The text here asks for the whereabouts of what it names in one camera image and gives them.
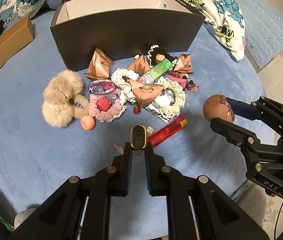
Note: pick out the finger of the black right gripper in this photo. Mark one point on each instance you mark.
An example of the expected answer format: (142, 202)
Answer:
(239, 134)
(266, 110)

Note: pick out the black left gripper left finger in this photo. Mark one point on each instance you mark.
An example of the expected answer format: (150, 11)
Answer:
(80, 208)

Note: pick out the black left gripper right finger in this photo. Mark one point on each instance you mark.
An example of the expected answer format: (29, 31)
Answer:
(196, 207)

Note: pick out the brown bear face toy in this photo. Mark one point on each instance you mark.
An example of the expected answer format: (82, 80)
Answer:
(216, 106)

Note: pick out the red lighter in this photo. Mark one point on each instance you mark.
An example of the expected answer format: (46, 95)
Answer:
(167, 131)

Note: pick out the cream knitted scrunchie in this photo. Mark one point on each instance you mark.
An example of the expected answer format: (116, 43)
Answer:
(179, 99)

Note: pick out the black gold lighter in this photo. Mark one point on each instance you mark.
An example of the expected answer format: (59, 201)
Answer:
(138, 139)

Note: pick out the brown triangular snack packet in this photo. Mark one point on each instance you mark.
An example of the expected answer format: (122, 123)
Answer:
(145, 93)
(183, 64)
(100, 66)

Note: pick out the orange round lip balm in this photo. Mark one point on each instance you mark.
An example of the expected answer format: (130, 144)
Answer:
(87, 122)

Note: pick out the pink lighter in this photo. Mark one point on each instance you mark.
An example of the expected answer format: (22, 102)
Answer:
(181, 81)

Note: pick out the silver foil packet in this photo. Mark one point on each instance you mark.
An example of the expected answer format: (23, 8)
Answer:
(165, 98)

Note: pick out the pink scrunchie with red centre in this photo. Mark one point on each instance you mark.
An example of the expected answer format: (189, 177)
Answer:
(106, 107)

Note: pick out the beige fluffy pompom scrunchie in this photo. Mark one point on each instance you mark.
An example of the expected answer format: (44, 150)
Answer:
(63, 99)

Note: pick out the purple patterned oval case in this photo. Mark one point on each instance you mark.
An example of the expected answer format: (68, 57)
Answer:
(101, 87)

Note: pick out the black white-trimmed scrunchie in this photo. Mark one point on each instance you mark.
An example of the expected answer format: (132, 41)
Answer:
(156, 54)

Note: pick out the small brown triangular packet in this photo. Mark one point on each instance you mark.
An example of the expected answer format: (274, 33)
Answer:
(139, 65)

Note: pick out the white lace scrunchie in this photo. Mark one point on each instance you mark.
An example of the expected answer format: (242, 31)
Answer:
(121, 77)

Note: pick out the large black cardboard box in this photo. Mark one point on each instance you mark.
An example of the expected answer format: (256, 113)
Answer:
(121, 28)

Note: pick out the small brown cardboard box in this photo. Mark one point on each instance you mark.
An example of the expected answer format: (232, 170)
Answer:
(15, 38)

